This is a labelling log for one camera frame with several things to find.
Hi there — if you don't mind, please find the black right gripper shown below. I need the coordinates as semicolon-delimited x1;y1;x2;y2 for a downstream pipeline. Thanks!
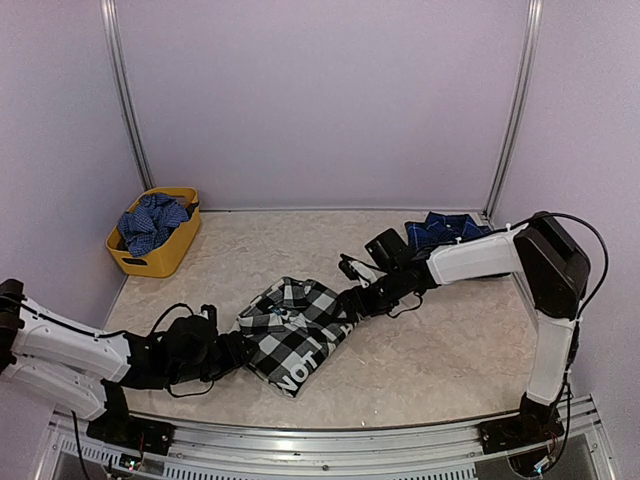
330;267;406;323

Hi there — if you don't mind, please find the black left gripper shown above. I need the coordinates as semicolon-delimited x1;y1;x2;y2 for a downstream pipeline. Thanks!
168;330;259;385

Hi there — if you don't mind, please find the black white checked shirt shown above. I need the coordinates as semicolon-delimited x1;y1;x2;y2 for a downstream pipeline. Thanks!
236;277;361;398

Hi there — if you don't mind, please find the blue plaid shirt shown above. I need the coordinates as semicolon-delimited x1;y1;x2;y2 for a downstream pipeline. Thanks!
404;212;491;251

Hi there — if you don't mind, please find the yellow plastic basket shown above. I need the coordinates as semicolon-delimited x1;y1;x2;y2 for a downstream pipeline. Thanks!
106;187;201;278

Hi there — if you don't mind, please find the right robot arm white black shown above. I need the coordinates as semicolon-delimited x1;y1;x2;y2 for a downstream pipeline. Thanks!
339;212;596;454

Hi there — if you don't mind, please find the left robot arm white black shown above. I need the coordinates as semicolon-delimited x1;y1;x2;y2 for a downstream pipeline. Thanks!
1;279;258;455

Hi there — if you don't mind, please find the blue gingham crumpled shirt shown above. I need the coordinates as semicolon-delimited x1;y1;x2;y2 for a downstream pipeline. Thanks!
117;193;190;258

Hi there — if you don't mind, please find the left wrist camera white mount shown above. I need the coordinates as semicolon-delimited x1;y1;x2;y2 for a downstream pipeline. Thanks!
200;304;217;327

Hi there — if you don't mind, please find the right aluminium frame post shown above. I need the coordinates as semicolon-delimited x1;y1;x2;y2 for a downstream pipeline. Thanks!
482;0;544;223

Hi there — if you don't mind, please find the aluminium frame post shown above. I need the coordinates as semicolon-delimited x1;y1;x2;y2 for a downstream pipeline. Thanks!
482;0;544;223
99;0;155;190

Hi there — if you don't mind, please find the aluminium front rail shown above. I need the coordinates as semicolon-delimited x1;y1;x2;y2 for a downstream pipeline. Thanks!
29;397;620;479

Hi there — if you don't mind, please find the left aluminium frame post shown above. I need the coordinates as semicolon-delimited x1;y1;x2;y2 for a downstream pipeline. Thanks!
99;0;155;190

